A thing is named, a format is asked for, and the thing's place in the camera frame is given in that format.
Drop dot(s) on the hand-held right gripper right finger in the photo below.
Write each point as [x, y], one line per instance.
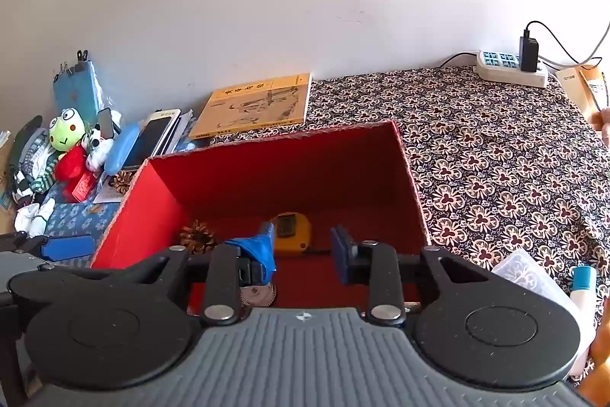
[340, 254]

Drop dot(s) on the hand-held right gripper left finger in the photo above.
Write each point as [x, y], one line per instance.
[259, 252]

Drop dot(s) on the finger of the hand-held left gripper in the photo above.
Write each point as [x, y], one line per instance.
[66, 247]

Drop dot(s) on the brown packing tape roll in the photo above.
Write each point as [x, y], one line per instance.
[257, 295]

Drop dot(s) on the red cardboard box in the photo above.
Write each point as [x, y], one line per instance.
[286, 178]

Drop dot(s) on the white tube with blue cap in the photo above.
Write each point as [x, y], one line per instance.
[584, 307]

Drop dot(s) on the blue patterned cloth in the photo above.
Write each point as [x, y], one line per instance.
[76, 216]

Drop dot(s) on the yellow tape measure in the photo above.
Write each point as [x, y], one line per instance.
[300, 242]

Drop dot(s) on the white socks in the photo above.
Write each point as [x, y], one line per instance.
[33, 216]

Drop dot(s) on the small red box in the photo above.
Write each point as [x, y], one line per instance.
[83, 187]

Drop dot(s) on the brown pine cone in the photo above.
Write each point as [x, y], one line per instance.
[123, 183]
[198, 237]

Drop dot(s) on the brown cardboard box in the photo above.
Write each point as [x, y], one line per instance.
[4, 187]

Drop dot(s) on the striped cloth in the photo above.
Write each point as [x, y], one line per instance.
[31, 164]

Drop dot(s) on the black white plush toy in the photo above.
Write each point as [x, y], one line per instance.
[97, 144]

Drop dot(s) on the blue glasses case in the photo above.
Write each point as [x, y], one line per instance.
[121, 149]

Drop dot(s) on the green frog plush toy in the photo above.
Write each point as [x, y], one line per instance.
[66, 130]

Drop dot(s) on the small black phone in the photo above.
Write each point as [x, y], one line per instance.
[106, 122]

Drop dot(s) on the white smartphone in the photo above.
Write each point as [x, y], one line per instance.
[150, 137]

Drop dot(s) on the yellow illustrated book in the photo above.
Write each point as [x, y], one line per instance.
[252, 106]

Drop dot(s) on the blue notebook with clips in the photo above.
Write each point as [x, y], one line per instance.
[76, 92]

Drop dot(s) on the clear plastic bag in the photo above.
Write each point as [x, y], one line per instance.
[519, 268]

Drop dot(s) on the floral patterned tablecloth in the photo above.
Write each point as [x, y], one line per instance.
[500, 159]

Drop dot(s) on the white power strip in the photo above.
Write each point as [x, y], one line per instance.
[495, 66]

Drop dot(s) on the black charger plug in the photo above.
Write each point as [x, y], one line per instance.
[529, 54]

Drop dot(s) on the beige cardboard box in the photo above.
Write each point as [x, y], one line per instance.
[569, 92]

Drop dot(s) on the pink plush toy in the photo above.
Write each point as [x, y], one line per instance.
[604, 121]

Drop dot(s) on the orange paper packet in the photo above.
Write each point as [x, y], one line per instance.
[598, 85]

